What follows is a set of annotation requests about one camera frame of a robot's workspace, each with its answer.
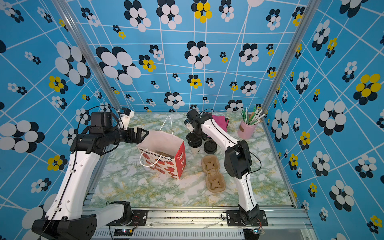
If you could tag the brown cardboard cup carrier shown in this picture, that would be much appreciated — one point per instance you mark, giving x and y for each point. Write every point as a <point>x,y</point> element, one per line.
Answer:
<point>215,180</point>

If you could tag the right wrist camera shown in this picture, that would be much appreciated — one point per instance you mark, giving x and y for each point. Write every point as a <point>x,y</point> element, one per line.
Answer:
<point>189,125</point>

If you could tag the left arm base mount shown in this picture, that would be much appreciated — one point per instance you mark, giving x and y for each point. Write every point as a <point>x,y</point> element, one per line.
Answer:
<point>137,218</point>

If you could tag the pink napkin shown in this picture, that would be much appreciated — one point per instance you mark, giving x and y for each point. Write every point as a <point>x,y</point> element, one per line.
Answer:
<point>222,121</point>

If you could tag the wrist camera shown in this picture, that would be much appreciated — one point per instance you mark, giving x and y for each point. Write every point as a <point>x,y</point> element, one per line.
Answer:
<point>125,116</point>
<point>189,125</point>

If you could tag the red white gift bag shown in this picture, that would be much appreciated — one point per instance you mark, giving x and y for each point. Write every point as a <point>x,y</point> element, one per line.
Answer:
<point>163,152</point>

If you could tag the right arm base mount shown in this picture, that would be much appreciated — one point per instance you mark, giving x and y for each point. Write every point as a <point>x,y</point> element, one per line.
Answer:
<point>236,218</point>

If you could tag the black coffee cup lid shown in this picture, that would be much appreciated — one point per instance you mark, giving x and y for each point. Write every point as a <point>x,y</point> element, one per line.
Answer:
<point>194,142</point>

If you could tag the white green straws bundle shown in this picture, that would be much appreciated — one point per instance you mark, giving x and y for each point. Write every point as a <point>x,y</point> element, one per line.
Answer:
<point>252,117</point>

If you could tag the black lid stack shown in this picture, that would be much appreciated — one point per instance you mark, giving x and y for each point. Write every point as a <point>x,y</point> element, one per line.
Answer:
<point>210,147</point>

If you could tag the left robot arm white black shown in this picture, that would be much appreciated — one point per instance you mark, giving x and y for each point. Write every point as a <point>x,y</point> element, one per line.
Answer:
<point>65,220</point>

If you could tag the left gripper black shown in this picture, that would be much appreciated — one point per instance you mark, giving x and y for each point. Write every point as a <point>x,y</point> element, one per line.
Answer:
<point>138,138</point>

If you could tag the white paper cup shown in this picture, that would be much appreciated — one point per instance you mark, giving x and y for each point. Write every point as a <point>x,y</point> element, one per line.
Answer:
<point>195,150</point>

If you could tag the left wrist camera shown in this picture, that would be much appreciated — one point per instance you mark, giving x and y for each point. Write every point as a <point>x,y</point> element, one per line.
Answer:
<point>125,116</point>

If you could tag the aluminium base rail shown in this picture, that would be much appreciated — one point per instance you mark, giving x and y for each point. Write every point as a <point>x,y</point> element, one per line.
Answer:
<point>204,223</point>

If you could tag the pink straw holder cup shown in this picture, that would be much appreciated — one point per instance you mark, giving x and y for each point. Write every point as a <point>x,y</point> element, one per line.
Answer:
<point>246,131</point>

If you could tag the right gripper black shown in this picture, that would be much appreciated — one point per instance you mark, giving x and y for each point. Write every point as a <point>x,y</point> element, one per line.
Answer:
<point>190,137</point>

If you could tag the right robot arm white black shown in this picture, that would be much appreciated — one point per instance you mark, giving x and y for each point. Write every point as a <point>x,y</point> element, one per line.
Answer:
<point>237,161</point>

